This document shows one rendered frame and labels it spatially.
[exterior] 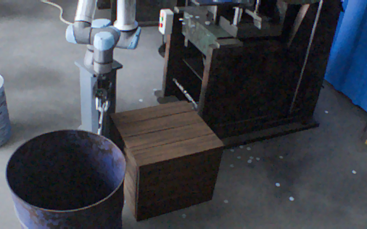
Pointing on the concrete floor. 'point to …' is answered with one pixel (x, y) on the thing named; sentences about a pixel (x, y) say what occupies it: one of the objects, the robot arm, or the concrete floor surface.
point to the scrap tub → (67, 181)
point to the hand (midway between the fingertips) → (103, 108)
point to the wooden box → (165, 158)
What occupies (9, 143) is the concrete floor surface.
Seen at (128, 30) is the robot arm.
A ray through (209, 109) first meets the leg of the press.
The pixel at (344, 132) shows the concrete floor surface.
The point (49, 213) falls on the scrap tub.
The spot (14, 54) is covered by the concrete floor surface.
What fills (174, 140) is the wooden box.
